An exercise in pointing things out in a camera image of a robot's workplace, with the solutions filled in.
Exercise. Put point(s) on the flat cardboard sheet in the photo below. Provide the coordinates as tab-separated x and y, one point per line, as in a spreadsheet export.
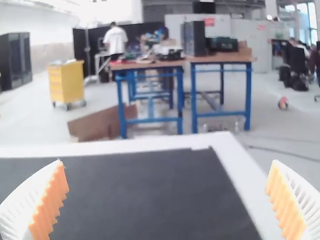
97	125

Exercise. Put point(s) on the orange and white ball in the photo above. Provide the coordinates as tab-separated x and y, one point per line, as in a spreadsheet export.
283	103

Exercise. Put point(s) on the black computer tower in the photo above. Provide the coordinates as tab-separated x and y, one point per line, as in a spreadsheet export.
195	38

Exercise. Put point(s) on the dark green case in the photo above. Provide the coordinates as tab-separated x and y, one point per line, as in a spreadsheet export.
222	44

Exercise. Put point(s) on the black cabinet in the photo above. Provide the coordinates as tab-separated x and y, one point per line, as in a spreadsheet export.
15	60

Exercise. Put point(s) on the person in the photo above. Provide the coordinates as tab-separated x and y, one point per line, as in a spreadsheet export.
115	40

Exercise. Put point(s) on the blue workbench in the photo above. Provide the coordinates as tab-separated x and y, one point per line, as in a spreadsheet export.
220	60
147	65

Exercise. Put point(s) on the yellow wheeled cart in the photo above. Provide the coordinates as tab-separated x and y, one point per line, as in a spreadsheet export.
66	82

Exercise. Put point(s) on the black mat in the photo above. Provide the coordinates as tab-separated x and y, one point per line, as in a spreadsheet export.
140	195

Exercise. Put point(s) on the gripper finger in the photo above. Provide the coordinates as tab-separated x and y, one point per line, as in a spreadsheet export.
30	207
292	200

